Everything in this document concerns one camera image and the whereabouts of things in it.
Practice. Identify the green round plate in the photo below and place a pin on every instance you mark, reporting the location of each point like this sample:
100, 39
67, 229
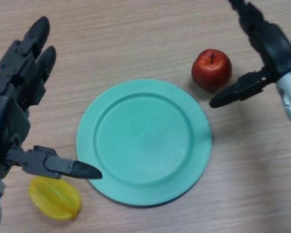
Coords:
145, 143

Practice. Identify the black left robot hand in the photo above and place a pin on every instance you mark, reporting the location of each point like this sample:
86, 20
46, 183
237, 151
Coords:
12, 85

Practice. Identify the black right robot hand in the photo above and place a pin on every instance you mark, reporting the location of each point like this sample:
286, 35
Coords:
279, 51

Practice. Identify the yellow starfruit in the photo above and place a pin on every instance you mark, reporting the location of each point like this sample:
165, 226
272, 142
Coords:
54, 201

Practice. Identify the red apple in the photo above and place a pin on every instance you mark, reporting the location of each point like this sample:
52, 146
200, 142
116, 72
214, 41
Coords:
209, 72

